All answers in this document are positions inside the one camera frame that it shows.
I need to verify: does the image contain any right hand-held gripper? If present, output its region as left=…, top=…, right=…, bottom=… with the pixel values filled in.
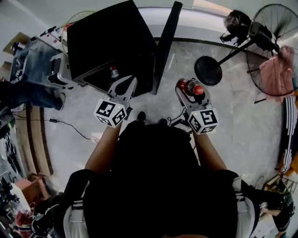
left=175, top=86, right=220, bottom=135

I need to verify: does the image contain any black standing fan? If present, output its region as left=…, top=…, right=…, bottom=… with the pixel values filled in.
left=194, top=3, right=298, bottom=97

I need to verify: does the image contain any brown striped floor mat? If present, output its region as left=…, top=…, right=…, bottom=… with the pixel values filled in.
left=14, top=103, right=54, bottom=177

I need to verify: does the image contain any white wire fan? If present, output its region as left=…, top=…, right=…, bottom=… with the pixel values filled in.
left=61, top=10, right=96, bottom=38

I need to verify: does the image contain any silver equipment case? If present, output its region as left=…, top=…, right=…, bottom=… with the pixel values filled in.
left=47, top=52, right=80, bottom=89

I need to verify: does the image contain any small red-labelled bottle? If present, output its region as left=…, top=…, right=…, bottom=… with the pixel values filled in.
left=109, top=66, right=120, bottom=79

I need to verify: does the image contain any black floor cable with adapter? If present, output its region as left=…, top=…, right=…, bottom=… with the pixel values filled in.
left=14, top=118, right=100, bottom=144

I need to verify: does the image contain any person's black clothing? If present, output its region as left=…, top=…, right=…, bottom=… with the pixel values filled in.
left=59, top=119, right=258, bottom=238

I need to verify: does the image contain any pink cloth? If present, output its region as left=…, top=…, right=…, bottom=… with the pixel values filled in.
left=259, top=45, right=295, bottom=96

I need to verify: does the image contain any red-capped drink bottle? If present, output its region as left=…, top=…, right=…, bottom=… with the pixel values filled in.
left=176, top=78, right=205, bottom=97

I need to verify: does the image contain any reddish brown box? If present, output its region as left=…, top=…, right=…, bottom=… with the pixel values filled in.
left=14, top=173, right=50, bottom=210

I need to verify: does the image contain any black box with cables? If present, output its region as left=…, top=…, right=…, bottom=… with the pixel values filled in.
left=168, top=111, right=193, bottom=133

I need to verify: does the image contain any black and white striped fabric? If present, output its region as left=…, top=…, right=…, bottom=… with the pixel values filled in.
left=278, top=97, right=298, bottom=174

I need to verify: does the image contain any person's right forearm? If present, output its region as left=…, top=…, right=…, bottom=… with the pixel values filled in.
left=192, top=132, right=228, bottom=172

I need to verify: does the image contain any person's left forearm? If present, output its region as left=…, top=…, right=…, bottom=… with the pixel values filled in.
left=84, top=120, right=123, bottom=174

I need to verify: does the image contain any black fridge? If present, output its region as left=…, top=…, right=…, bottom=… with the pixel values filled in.
left=67, top=0, right=183, bottom=98

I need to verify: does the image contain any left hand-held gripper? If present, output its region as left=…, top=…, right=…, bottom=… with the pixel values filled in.
left=93, top=75, right=138, bottom=128

